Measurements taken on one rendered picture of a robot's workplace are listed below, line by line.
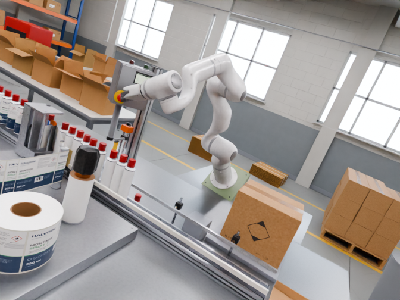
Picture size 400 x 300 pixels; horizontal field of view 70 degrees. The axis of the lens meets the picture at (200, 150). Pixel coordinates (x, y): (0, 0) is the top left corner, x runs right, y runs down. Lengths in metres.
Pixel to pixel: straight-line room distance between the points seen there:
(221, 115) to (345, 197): 3.01
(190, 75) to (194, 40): 6.44
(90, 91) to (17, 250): 2.44
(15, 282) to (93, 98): 2.43
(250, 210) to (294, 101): 5.32
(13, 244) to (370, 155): 6.12
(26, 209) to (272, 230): 0.96
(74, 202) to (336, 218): 3.70
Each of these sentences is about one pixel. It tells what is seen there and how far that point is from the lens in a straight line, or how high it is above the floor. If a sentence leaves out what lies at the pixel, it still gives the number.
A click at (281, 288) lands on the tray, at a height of 0.85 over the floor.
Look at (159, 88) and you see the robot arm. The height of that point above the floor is 1.44.
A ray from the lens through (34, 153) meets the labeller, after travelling 1.55.
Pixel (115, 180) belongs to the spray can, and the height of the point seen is 0.96.
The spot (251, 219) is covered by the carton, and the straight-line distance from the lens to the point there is 1.35.
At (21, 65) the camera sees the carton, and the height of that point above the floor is 0.85.
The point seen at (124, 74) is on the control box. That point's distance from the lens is 1.35.
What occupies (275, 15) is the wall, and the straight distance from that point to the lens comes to 7.00.
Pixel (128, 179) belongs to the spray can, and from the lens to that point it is 1.34.
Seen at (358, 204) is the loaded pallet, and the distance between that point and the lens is 4.30.
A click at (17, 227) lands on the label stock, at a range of 0.91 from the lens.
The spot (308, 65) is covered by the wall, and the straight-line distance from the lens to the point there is 6.59.
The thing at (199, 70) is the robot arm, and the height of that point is 1.56.
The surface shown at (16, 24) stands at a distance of 6.96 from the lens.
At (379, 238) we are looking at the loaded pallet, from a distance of 4.44.
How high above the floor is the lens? 1.57
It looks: 15 degrees down
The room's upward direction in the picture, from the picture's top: 20 degrees clockwise
